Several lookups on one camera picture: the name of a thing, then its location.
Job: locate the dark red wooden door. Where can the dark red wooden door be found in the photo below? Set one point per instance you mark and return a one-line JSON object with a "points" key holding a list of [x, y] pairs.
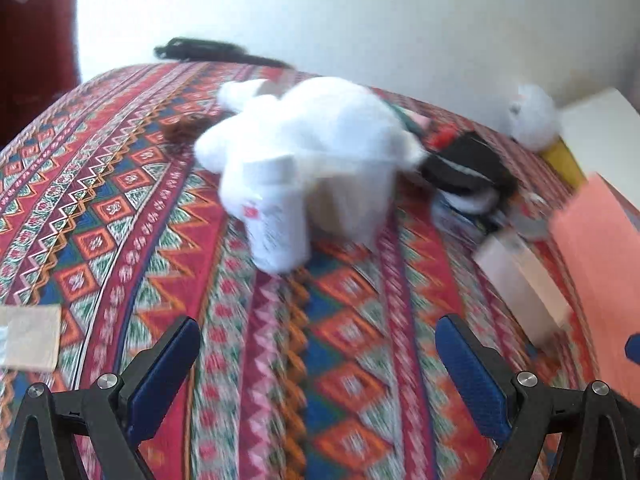
{"points": [[38, 59]]}

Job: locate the red small object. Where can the red small object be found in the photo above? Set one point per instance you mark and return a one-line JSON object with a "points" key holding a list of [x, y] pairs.
{"points": [[441, 137]]}

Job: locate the white box lid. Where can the white box lid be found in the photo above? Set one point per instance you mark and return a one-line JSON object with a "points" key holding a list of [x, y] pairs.
{"points": [[603, 134]]}

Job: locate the black white cloth item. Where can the black white cloth item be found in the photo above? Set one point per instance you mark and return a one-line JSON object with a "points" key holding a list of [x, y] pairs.
{"points": [[470, 175]]}

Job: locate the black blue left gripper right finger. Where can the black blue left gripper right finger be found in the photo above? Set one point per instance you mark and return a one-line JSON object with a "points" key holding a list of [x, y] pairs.
{"points": [[599, 428]]}

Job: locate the beige paper packet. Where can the beige paper packet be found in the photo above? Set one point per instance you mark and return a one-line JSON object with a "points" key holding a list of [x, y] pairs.
{"points": [[30, 337]]}

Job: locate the orange storage box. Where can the orange storage box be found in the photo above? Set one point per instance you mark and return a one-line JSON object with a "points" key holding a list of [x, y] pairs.
{"points": [[597, 232]]}

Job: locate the white plush toy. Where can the white plush toy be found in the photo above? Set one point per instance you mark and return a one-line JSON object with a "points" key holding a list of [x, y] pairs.
{"points": [[348, 146]]}

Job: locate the brown small object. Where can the brown small object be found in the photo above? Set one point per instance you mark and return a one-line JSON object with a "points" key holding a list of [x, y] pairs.
{"points": [[188, 128]]}

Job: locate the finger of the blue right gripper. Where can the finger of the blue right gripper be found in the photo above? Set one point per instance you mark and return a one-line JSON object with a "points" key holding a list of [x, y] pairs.
{"points": [[632, 348]]}

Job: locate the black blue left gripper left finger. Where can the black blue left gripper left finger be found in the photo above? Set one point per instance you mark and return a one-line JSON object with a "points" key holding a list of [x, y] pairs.
{"points": [[116, 413]]}

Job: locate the white fluffy ball toy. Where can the white fluffy ball toy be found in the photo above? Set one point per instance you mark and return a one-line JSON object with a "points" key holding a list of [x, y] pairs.
{"points": [[533, 119]]}

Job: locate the red patterned tablecloth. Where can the red patterned tablecloth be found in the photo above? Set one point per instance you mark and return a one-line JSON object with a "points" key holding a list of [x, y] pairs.
{"points": [[330, 373]]}

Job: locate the yellow item behind box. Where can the yellow item behind box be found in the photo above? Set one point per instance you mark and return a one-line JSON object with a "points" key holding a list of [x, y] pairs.
{"points": [[562, 161]]}

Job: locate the white plastic bottle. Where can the white plastic bottle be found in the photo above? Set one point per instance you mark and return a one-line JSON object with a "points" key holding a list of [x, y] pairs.
{"points": [[274, 215]]}

